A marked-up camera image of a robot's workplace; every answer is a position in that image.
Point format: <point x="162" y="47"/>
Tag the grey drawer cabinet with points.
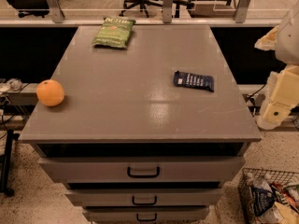
<point x="121" y="109"/>

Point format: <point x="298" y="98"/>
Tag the wire mesh basket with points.
<point x="282" y="177"/>

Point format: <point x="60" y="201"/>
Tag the orange fruit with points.
<point x="50" y="92"/>

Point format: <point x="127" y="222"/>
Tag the middle drawer black handle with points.
<point x="140" y="201"/>

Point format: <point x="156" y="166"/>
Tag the black office chair centre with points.
<point x="169" y="8"/>

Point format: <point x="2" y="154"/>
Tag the bottom drawer black handle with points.
<point x="146" y="218"/>

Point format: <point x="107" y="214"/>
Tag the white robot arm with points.
<point x="287" y="46"/>

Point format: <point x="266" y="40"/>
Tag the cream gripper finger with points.
<point x="268" y="41"/>
<point x="281" y="96"/>

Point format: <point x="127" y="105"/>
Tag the snack bags in basket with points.
<point x="274" y="203"/>

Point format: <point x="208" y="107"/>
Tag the metal railing frame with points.
<point x="92" y="12"/>

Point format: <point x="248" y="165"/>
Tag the black stand at left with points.
<point x="5" y="162"/>

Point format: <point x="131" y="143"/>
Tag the dark blue rxbar wrapper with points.
<point x="193" y="81"/>

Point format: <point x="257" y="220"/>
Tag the top drawer black handle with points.
<point x="143" y="173"/>

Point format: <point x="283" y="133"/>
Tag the green chip bag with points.
<point x="114" y="32"/>

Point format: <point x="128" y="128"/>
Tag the drawer black handle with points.
<point x="140" y="201"/>
<point x="146" y="218"/>
<point x="143" y="173"/>

